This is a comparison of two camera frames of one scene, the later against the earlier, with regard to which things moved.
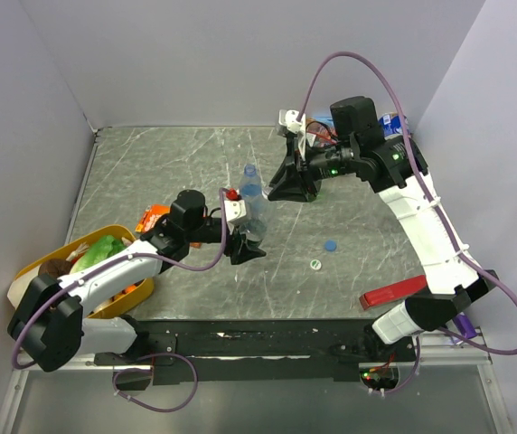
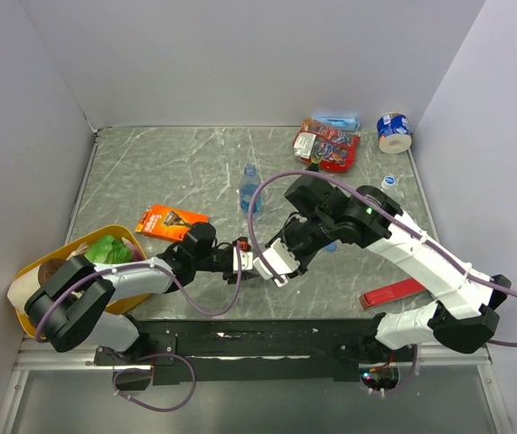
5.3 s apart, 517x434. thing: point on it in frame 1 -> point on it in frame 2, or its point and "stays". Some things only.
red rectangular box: x=393 y=292 stays
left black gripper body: x=209 y=231 -> x=221 y=263
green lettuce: x=104 y=249 stays
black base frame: x=184 y=350 stays
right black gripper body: x=331 y=163 -> x=304 y=240
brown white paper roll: x=52 y=267 stays
